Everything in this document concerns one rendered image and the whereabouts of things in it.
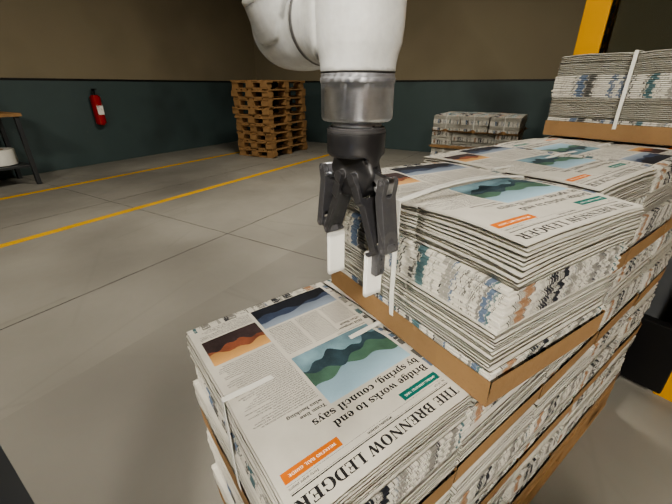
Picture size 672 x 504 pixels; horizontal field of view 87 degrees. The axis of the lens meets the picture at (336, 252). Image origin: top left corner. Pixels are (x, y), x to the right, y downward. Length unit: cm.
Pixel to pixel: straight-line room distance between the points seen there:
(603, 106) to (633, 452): 122
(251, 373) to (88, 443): 126
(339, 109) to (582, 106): 100
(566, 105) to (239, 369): 118
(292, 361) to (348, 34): 43
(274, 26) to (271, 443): 52
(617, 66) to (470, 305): 99
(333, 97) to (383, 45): 7
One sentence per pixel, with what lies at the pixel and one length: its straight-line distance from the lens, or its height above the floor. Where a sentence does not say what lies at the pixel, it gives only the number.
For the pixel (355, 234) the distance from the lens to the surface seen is 63.
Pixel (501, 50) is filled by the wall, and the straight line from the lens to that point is 736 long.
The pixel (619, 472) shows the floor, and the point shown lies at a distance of 174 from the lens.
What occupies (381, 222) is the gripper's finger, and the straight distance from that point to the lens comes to 45.
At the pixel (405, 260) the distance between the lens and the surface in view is 54.
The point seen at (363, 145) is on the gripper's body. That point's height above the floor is 114.
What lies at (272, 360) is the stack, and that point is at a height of 83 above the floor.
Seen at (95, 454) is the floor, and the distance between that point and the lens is 172.
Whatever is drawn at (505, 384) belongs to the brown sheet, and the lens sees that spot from 53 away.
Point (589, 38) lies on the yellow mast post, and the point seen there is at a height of 138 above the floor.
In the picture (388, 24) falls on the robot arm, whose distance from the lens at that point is 44.
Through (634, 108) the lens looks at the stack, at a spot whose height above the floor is 115.
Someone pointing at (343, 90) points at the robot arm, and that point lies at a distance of 44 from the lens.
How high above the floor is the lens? 121
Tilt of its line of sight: 25 degrees down
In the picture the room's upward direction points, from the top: straight up
